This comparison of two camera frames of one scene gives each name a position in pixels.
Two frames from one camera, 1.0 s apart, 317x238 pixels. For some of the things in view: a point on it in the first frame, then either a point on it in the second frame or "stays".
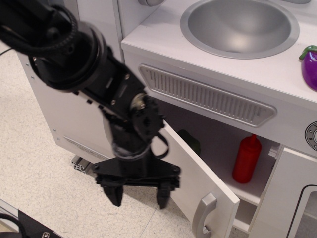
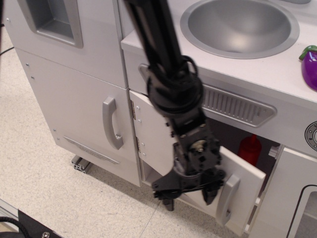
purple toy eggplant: x=308 y=58 stays
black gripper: x=147 y=171 to x=173 y=184
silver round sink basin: x=239 y=29 stays
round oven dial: x=310 y=135 stays
